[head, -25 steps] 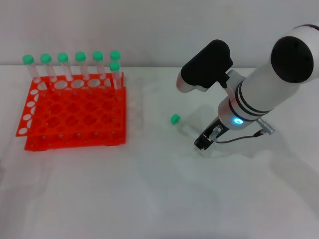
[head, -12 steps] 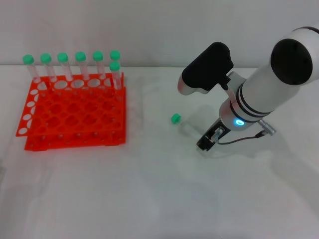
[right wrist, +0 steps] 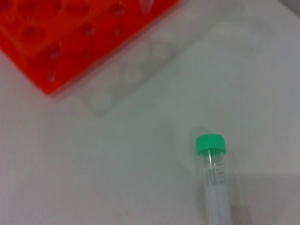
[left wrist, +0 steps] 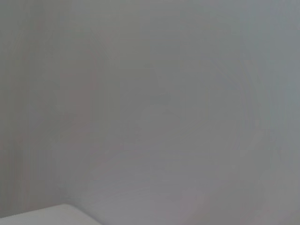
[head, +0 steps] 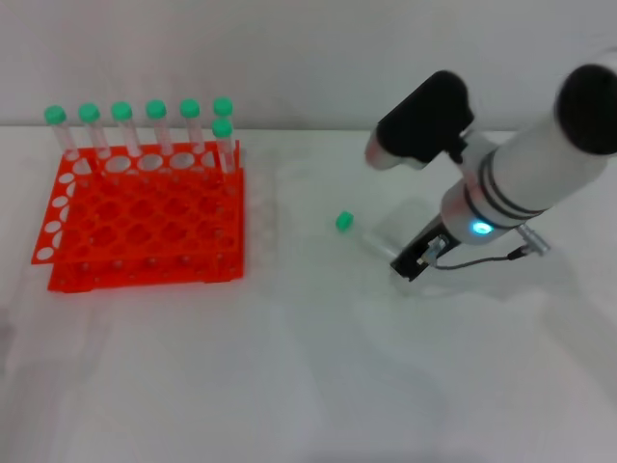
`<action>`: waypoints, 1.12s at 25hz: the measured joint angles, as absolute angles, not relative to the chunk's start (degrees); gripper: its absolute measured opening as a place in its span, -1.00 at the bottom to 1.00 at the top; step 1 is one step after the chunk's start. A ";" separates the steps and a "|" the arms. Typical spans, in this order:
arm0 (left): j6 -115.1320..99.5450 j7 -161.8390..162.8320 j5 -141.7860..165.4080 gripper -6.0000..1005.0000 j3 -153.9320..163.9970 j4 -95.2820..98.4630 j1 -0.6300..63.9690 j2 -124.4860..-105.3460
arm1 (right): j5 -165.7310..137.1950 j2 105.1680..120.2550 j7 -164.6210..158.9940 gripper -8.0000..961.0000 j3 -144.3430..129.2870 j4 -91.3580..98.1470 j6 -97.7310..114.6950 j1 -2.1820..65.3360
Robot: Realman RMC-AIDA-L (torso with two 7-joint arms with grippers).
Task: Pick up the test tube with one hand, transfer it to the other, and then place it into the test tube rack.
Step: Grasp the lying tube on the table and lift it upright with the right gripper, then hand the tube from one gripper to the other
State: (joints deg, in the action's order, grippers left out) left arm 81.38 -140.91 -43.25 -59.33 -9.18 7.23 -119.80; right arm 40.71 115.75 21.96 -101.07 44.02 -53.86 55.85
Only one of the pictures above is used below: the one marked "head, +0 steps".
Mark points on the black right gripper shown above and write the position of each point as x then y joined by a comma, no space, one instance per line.
412,263

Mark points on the orange plastic test tube rack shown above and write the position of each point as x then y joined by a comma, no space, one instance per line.
144,217

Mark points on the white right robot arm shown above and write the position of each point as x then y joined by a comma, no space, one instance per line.
530,169

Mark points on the silver right wrist connector plug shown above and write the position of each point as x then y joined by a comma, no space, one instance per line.
534,241

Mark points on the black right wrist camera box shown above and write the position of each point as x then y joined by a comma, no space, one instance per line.
419,125

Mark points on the green-capped clear test tube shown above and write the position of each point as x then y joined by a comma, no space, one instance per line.
343,221
222,128
88,113
222,106
54,114
121,111
155,109
190,108

